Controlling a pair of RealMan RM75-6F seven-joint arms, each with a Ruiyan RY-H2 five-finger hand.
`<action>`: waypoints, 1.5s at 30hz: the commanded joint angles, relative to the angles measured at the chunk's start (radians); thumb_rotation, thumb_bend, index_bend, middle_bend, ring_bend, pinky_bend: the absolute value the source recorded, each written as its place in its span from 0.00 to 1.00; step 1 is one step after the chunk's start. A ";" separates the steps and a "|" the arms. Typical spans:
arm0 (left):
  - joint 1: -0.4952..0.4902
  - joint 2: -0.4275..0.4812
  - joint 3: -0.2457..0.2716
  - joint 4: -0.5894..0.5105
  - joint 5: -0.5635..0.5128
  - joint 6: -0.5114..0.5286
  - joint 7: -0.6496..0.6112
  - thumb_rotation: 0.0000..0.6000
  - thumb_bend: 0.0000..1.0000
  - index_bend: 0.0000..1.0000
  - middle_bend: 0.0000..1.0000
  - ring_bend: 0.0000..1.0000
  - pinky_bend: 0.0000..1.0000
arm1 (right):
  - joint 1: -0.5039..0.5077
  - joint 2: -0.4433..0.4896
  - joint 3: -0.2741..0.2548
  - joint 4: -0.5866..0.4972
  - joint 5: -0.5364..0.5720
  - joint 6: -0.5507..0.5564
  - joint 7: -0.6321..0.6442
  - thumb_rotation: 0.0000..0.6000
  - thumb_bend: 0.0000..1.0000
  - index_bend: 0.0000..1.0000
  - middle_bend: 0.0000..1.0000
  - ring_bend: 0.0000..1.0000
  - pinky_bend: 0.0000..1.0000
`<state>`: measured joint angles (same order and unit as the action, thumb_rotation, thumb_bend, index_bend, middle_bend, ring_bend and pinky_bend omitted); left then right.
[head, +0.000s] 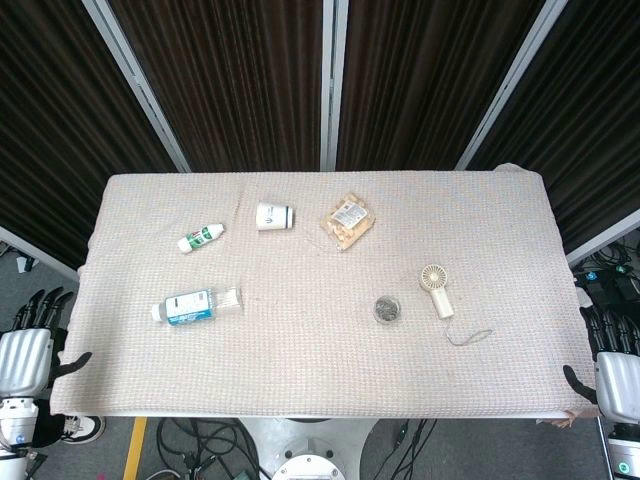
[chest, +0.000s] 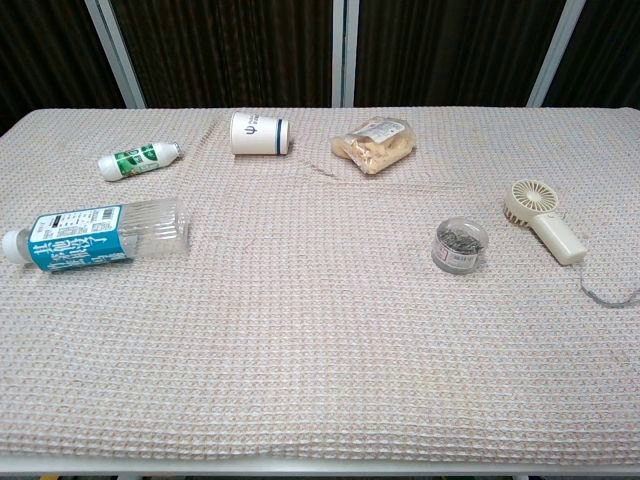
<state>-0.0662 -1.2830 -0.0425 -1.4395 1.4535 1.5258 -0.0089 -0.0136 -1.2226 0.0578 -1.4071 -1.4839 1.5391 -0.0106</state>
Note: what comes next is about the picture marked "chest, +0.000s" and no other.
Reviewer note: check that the clear bag of snacks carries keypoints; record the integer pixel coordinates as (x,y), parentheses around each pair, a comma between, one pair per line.
(375,147)

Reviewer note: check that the clear blue-label water bottle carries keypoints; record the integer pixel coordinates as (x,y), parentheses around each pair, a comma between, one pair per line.
(100,235)

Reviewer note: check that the silver partition frame post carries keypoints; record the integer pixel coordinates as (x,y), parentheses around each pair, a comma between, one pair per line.
(345,50)
(557,50)
(116,55)

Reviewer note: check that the beige waffle-weave tablecloth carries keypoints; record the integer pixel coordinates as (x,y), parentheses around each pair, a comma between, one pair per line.
(320,325)

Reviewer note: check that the dark ribbed partition panel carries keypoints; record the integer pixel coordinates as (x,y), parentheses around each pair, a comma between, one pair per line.
(607,50)
(450,50)
(45,55)
(230,50)

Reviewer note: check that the white handheld fan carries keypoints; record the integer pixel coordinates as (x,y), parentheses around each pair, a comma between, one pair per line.
(560,237)

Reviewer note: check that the white blue-striped paper cup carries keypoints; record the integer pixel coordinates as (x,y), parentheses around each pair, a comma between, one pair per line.
(255,132)

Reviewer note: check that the small white green-label bottle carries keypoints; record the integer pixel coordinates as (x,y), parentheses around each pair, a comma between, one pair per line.
(135,161)

